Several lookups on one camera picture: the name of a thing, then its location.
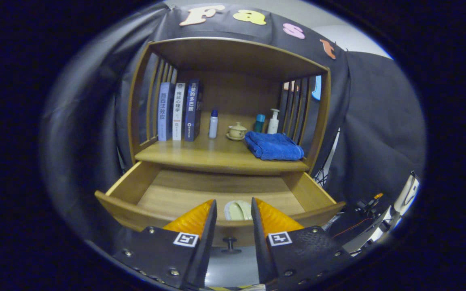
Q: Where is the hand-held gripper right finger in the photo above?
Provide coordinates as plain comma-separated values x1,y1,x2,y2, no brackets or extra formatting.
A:
251,197,357,289

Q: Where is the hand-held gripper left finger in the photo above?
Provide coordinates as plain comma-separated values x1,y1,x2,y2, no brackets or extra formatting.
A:
110,199,218,291

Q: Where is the wooden drawer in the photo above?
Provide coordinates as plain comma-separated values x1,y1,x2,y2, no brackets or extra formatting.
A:
95,161,346,255

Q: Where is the wooden countertop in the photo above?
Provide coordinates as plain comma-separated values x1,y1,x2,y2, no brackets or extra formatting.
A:
135,135,310,175

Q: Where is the wooden cabinet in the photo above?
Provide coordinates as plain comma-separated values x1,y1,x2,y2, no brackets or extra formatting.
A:
127,37,333,176

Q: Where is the black light stand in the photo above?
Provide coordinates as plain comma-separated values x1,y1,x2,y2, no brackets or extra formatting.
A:
316,166,330,186

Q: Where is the blue folded towel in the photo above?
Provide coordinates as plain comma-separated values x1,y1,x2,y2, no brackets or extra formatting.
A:
244,131,305,161

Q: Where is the orange and black tool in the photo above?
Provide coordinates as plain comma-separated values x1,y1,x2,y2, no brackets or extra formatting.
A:
358,192,384,215

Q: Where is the beige lidded teacup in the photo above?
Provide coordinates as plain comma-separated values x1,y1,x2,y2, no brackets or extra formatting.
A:
226,122,248,141

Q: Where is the white bottle with blue cap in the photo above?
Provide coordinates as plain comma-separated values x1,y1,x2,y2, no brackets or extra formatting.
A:
209,109,219,139

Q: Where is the white pump bottle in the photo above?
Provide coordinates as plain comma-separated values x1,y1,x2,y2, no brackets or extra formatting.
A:
267,108,280,135

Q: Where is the dark blue book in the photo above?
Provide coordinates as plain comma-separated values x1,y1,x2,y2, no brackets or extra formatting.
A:
184,79,203,142

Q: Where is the white book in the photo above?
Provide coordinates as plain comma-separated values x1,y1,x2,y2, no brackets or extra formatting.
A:
172,82,186,141

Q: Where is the light blue book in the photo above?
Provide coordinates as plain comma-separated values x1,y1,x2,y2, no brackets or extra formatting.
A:
158,82,176,141

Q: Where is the black backdrop cloth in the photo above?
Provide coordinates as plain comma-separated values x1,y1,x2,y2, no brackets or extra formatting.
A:
41,2,427,243

